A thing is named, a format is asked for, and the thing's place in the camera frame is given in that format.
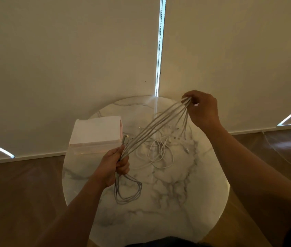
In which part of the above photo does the person's right hand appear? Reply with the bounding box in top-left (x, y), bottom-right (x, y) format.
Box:
top-left (181, 90), bottom-right (222, 134)

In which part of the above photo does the thin white floor cord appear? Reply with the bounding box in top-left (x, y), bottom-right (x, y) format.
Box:
top-left (262, 131), bottom-right (291, 187)

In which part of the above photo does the person's left hand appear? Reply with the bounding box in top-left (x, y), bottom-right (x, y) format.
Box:
top-left (90, 145), bottom-right (130, 189)

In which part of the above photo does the tangle of white cables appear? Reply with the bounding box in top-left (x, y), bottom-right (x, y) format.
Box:
top-left (130, 123), bottom-right (200, 169)

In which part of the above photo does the person's right forearm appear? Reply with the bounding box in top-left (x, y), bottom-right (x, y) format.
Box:
top-left (204, 123), bottom-right (291, 247)

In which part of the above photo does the round marble table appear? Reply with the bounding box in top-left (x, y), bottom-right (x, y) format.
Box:
top-left (62, 96), bottom-right (230, 247)

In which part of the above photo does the person's left forearm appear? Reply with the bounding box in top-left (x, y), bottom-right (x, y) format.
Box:
top-left (32, 177), bottom-right (105, 247)

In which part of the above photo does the white pink box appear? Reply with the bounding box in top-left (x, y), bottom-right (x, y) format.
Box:
top-left (69, 116), bottom-right (124, 155)

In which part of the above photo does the blind bead pull chain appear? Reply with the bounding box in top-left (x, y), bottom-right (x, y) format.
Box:
top-left (155, 0), bottom-right (167, 97)

